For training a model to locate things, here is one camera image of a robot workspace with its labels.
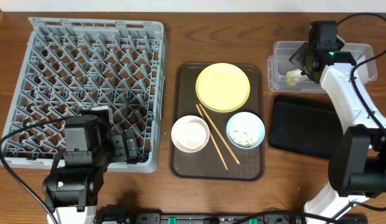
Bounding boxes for white tissue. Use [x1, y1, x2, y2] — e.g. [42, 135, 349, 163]
[286, 69, 304, 79]

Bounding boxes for pink bowl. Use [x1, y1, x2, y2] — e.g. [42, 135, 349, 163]
[171, 115, 210, 153]

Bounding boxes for white cup in pink bowl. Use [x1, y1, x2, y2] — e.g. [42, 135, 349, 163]
[178, 122, 206, 149]

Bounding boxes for clear plastic bin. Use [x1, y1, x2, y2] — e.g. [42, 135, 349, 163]
[268, 41, 377, 93]

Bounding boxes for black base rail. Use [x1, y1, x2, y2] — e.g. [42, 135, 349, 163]
[95, 203, 368, 224]

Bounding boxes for dark brown serving tray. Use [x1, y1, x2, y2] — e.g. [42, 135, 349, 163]
[170, 62, 265, 182]

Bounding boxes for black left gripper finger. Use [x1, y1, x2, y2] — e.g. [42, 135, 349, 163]
[124, 129, 138, 161]
[111, 135, 127, 162]

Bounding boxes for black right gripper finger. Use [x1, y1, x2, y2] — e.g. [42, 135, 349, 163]
[303, 54, 321, 83]
[289, 42, 309, 66]

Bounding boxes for grey dishwasher rack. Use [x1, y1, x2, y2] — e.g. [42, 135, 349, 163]
[2, 17, 167, 173]

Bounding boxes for light blue bowl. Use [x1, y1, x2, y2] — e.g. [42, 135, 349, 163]
[226, 111, 265, 149]

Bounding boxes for wooden chopstick right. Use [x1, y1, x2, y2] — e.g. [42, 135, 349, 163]
[198, 103, 240, 164]

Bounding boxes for yellow plate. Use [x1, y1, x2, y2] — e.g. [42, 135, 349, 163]
[195, 63, 251, 113]

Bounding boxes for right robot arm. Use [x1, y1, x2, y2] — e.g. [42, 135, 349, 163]
[289, 21, 386, 223]

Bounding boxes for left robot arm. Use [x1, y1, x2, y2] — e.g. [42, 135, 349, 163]
[43, 106, 137, 223]

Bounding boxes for black tray bin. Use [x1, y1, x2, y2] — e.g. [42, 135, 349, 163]
[268, 95, 343, 159]

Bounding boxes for green snack wrapper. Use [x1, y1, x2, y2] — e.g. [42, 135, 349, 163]
[286, 75, 307, 86]

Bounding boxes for wooden chopstick left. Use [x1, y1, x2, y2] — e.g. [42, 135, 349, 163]
[195, 104, 228, 170]

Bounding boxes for wooden chopstick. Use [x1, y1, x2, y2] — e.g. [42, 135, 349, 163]
[195, 104, 228, 170]
[198, 103, 240, 164]

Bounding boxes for rice and nut scraps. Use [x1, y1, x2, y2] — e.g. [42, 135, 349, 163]
[230, 129, 258, 148]

